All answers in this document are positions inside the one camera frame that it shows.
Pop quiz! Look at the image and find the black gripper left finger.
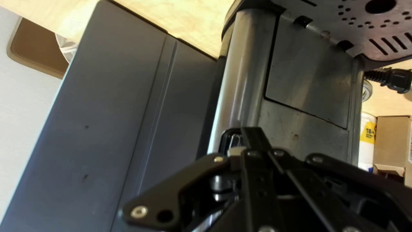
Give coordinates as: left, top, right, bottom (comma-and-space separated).
121, 126, 259, 232

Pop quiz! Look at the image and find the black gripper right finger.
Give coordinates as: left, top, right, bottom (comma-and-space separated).
245, 126, 412, 232

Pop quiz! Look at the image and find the silver black coffeemaker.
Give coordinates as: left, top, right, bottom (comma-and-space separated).
208, 0, 412, 173

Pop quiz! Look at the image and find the brown cardboard box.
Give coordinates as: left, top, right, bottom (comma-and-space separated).
374, 115, 412, 178

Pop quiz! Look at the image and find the gray plastic bin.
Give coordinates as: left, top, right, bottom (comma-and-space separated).
0, 0, 226, 232

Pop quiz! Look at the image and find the clear plastic bag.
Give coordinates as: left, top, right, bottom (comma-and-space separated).
54, 35, 80, 62

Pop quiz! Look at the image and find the black power cord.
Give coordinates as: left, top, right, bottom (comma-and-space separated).
363, 67, 412, 95

